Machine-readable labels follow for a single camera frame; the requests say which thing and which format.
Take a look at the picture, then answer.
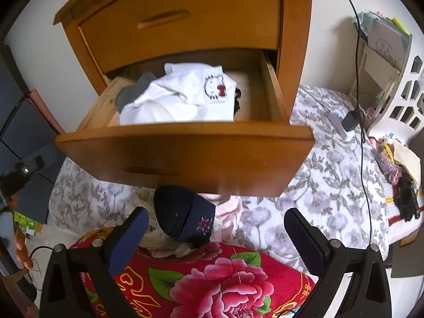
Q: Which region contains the navy cloth hat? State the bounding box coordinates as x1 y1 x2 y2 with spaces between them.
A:
154 185 217 243

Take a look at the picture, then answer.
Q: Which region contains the white cutout rack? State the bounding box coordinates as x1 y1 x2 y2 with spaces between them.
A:
349 35 424 140

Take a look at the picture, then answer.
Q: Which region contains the grey floral quilt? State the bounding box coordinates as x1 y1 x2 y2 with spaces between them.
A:
48 84 390 272

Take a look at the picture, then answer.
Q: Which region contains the teal plastic bag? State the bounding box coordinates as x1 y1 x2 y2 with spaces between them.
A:
353 11 375 37

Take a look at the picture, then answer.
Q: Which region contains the colourful patterned roll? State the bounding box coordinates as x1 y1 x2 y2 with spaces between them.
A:
376 147 396 174

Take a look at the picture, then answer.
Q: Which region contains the cream paper bag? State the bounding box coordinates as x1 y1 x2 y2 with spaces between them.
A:
392 142 421 186

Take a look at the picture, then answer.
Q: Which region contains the grey sock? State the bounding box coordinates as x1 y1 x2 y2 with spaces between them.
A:
114 72 158 113

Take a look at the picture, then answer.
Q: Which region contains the wooden nightstand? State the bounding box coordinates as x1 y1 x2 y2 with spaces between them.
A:
54 0 313 126

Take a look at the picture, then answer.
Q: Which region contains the wooden drawer with level handle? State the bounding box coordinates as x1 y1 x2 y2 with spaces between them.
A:
55 49 315 197

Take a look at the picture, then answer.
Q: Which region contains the pink cloth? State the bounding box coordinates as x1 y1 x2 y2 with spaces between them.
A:
195 194 242 242

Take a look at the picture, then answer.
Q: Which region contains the wooden drawer with slanted handle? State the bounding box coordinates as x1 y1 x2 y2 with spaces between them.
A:
78 0 282 73

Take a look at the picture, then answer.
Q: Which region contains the black charger adapter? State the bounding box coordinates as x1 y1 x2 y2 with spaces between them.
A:
341 109 360 131

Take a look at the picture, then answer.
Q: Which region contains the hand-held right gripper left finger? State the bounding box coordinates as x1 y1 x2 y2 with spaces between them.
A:
39 206 150 318

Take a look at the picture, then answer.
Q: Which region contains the thin floor cable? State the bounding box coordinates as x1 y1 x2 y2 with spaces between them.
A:
29 245 54 280

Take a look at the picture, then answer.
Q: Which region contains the person's left hand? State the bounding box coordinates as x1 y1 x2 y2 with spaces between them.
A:
14 229 34 271

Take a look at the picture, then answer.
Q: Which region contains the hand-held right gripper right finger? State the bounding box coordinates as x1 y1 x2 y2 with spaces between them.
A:
284 208 393 318

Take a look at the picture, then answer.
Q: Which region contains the white knitted mat red trim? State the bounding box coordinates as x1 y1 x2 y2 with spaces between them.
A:
381 179 424 242

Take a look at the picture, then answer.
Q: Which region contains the black cable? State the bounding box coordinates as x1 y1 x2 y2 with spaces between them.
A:
334 0 375 249

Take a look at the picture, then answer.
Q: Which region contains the pink board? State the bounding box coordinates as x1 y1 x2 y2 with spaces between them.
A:
28 88 65 136

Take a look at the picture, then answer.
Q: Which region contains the white lace garment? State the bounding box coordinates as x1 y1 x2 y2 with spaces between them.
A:
132 199 199 259

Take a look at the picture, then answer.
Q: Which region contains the red floral blanket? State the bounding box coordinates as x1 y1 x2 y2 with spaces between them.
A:
68 228 315 318

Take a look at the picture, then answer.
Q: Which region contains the dark cabinet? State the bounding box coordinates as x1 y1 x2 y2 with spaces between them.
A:
0 43 65 226

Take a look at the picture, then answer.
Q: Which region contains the white shirt with cat embroidery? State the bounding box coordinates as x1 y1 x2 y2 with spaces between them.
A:
119 62 237 126

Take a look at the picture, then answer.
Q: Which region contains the green packet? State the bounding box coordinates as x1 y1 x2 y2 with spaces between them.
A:
13 212 43 236

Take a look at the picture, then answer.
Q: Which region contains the yellow packet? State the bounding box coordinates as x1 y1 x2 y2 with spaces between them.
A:
392 16 409 34

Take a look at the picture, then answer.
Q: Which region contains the white power strip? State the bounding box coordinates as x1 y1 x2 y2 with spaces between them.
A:
328 109 355 138

